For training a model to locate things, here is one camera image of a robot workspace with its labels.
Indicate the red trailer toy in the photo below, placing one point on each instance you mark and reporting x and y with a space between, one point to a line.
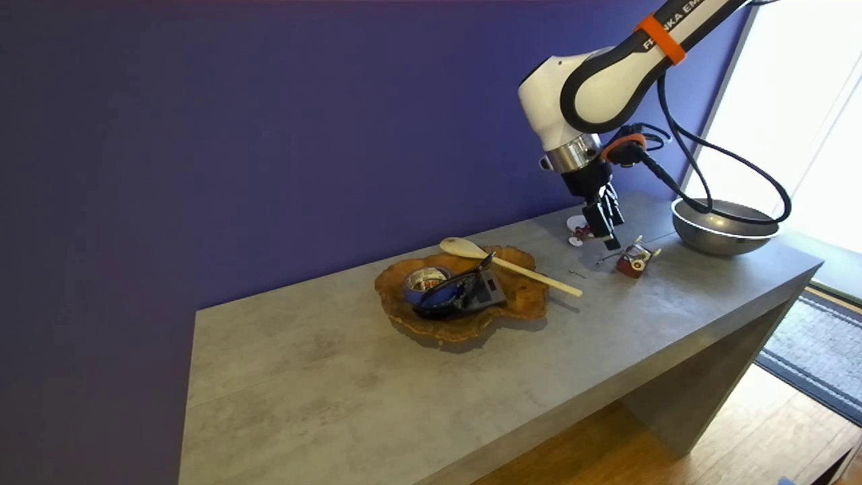
636 260

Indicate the wooden spoon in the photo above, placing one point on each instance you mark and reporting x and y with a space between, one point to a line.
521 271

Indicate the dark blue black object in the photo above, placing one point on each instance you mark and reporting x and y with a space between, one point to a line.
453 294

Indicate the small white disc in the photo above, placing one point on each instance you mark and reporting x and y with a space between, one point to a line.
576 224

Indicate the grey concrete-look cabinet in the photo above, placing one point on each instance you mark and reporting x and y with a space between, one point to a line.
449 394

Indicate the metal bowl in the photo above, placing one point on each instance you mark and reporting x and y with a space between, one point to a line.
724 231

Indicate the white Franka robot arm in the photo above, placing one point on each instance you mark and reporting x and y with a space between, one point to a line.
620 77

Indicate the wooden live-edge tray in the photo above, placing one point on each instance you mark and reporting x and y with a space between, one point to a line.
468 324

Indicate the dark floor rug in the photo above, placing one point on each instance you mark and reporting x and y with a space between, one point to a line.
818 352

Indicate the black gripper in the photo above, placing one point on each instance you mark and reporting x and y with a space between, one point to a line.
588 185

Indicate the small white cup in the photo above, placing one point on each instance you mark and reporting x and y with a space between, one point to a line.
425 281

